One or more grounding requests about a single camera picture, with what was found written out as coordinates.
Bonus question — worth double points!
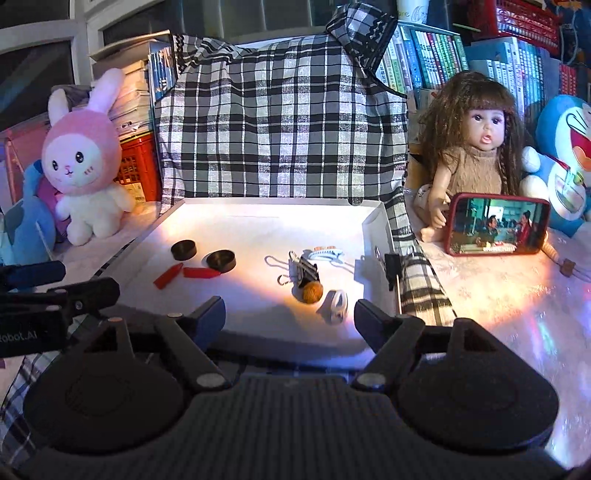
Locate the binder clip on box edge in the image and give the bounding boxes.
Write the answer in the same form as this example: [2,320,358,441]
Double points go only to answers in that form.
[374,247,403,303]

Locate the blue gift bag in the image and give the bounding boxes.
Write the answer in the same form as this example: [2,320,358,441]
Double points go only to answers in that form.
[558,0,591,65]

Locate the white cardboard box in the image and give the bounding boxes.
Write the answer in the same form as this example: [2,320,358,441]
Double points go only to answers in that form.
[108,198,402,370]

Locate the large blue cat plush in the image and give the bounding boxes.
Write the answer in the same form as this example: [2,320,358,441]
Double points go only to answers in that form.
[519,95,591,238]

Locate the row of upright books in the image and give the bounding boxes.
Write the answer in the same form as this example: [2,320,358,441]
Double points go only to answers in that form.
[379,23,591,121]

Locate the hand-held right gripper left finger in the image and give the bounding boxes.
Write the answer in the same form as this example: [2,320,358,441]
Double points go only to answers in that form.
[83,296,232,393]

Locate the red plastic crate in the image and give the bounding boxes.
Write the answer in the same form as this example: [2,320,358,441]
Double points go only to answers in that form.
[113,129,162,204]

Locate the red plastic basket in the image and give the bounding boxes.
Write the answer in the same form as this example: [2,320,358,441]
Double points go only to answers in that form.
[494,0,561,51]

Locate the pink miniature house model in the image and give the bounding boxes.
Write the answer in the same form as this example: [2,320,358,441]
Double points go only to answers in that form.
[0,117,51,204]

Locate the smartphone in red case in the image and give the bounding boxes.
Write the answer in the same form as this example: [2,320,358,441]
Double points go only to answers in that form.
[445,193,551,257]

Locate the blue spotted plush toy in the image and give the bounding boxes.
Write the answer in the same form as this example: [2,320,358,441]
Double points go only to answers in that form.
[0,159,70,268]

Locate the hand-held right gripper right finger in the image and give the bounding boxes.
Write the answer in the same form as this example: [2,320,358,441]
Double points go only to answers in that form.
[352,299,509,393]

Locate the grey crumpled cloth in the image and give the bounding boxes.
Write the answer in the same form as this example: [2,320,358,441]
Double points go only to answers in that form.
[62,85,100,112]

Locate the stack of lying books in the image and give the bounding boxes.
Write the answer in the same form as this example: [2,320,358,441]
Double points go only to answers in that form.
[90,39,178,139]

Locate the brown-haired doll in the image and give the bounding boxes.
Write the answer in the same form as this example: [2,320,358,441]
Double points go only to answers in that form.
[412,71,527,243]

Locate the white paper cup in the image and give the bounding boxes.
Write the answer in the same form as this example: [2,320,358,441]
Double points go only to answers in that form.
[396,0,430,24]

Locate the white glittery table cover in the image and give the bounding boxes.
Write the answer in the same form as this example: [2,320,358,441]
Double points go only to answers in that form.
[51,203,591,462]

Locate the black white checked cloth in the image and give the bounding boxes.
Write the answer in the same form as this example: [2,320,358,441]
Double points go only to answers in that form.
[0,2,455,457]

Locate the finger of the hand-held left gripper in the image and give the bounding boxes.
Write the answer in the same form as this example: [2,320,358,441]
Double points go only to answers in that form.
[0,277,121,319]
[0,261,66,291]

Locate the pink white rabbit plush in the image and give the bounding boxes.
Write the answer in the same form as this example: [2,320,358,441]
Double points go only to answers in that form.
[41,68,137,246]

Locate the black binder clip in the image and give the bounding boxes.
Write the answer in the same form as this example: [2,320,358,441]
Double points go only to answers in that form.
[264,250,321,289]

